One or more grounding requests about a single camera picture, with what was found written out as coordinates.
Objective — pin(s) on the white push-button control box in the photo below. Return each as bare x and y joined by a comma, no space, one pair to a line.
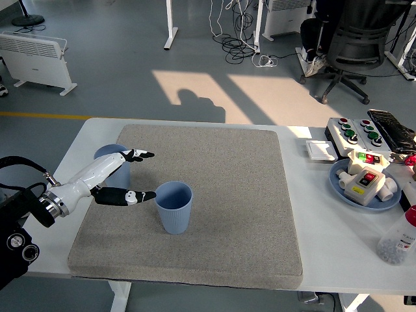
334,133

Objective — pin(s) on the white power adapter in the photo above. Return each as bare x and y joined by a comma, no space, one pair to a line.
265,61

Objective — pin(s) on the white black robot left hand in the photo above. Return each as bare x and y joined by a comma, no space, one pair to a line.
94,172

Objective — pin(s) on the blue plate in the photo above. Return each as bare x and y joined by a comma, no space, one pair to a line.
334,182

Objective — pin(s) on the white table leg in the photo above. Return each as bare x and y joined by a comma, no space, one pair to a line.
118,295
352,304

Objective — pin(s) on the black office chair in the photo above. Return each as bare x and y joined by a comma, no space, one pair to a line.
354,48

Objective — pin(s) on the white box green red switches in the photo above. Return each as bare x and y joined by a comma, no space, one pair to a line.
354,165

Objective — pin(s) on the white pipe fitting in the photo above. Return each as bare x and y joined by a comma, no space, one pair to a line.
388,191
343,180

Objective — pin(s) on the grey power strip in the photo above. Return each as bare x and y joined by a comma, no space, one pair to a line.
308,297

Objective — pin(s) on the black wrapped keyboard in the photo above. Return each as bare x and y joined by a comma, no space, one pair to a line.
390,128

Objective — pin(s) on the clear bottle red cap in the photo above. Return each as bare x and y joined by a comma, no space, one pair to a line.
396,240

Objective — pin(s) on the blue ribbed plastic cup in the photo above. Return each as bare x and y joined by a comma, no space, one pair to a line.
122,177
174,217

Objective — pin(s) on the white desk foot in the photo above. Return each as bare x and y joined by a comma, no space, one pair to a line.
300,60

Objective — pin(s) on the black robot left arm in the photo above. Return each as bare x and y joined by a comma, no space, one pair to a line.
13,221

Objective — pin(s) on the white panel heater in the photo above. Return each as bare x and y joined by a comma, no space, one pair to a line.
282,19
32,61

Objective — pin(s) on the grey-brown mat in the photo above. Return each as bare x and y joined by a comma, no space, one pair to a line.
211,182

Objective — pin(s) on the white desk leg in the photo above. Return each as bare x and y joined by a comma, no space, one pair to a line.
398,63
257,26
169,29

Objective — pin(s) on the white box red black switch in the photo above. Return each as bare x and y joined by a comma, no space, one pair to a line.
360,195

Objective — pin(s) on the person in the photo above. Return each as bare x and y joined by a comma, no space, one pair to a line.
308,32

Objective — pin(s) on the black white sneaker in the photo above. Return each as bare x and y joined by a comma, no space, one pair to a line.
2,90

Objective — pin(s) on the red small object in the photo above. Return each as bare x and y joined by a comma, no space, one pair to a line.
411,159

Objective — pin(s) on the black fan stand base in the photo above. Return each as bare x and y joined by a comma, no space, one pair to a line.
27,21

